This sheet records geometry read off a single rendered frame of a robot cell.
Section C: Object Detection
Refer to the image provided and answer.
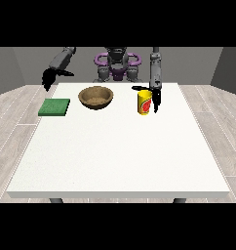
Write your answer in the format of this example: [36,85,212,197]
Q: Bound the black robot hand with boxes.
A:
[131,85,163,114]
[41,66,75,93]

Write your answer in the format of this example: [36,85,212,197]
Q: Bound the yellow cup with melon print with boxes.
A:
[137,90,153,116]

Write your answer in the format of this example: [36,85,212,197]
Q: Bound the green square pad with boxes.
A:
[37,98,71,117]

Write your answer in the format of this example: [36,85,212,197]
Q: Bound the brown wooden bowl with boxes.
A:
[78,85,115,110]

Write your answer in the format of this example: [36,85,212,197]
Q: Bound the grey robot trunk purple rings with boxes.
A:
[92,47,144,84]

